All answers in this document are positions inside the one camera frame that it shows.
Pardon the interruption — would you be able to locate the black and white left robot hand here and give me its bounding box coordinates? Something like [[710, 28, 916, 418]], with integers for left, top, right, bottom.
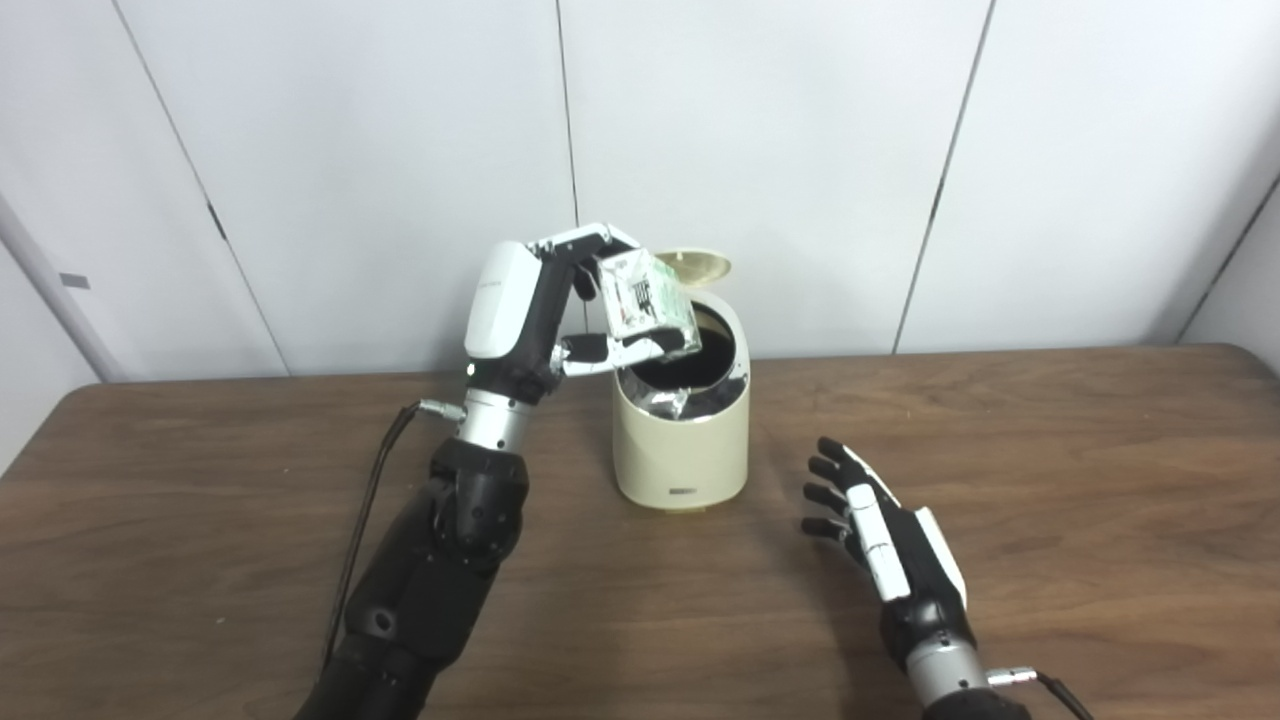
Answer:
[[463, 222, 691, 406]]

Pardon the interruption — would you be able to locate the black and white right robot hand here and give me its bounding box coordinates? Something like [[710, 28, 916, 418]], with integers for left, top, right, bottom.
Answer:
[[800, 437, 976, 671]]

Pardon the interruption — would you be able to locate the white and green milk carton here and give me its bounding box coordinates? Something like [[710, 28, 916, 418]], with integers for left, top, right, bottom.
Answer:
[[597, 251, 701, 361]]

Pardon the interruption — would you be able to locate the cream round bin lid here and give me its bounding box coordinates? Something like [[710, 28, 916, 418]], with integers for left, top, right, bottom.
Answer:
[[655, 248, 732, 288]]

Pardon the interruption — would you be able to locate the cream-colored cylindrical bin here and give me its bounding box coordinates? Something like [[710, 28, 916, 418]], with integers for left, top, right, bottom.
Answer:
[[612, 285, 752, 513]]

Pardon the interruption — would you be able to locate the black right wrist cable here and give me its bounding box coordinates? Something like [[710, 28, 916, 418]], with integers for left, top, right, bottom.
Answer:
[[988, 667, 1096, 720]]

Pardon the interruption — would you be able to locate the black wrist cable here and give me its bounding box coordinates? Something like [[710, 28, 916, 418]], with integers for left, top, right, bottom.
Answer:
[[988, 667, 1096, 720], [320, 400, 469, 671]]

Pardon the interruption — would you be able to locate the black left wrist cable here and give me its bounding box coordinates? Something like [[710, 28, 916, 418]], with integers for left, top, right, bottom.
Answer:
[[320, 400, 469, 671]]

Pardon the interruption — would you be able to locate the white wall corner post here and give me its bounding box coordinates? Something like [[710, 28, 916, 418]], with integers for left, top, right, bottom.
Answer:
[[0, 190, 126, 383]]

